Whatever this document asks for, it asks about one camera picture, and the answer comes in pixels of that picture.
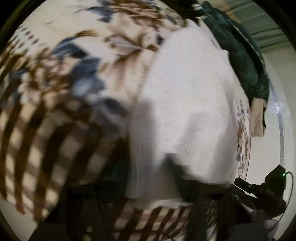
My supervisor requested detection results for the person's right forearm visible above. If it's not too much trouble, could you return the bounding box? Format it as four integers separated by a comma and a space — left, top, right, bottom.
251, 209, 279, 234

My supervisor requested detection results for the floral checked bedsheet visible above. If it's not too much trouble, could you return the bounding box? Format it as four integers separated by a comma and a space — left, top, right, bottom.
0, 0, 251, 237

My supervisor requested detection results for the green striped curtain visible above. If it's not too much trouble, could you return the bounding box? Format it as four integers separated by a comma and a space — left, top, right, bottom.
228, 0, 285, 50

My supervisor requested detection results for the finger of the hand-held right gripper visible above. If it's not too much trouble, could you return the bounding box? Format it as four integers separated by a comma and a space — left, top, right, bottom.
234, 177, 264, 200

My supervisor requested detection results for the dark green plush blanket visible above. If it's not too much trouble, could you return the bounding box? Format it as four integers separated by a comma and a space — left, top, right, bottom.
199, 0, 270, 105

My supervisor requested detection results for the beige folded cloth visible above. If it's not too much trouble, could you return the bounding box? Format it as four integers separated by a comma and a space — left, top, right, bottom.
249, 97, 267, 137

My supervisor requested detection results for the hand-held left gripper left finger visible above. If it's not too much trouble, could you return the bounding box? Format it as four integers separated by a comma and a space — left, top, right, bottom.
29, 138, 132, 241

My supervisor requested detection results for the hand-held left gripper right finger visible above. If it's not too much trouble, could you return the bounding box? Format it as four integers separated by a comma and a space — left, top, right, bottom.
165, 153, 269, 241

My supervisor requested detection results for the white knit sweater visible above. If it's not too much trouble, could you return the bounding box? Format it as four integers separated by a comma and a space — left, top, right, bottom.
126, 22, 243, 207

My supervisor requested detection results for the white headboard with grey stripes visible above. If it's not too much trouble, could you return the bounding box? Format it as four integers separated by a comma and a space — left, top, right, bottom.
243, 50, 292, 209

